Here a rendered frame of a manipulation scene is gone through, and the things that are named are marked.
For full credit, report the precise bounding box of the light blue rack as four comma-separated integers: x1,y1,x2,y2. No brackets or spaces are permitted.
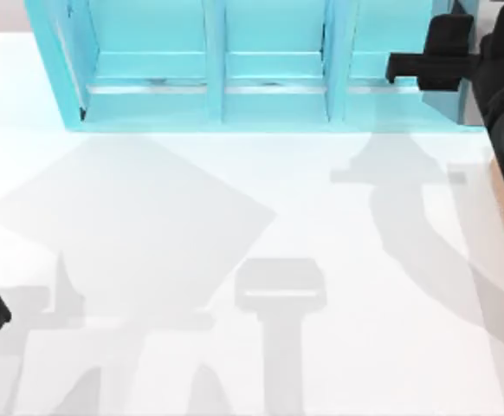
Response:
23,0,489,133

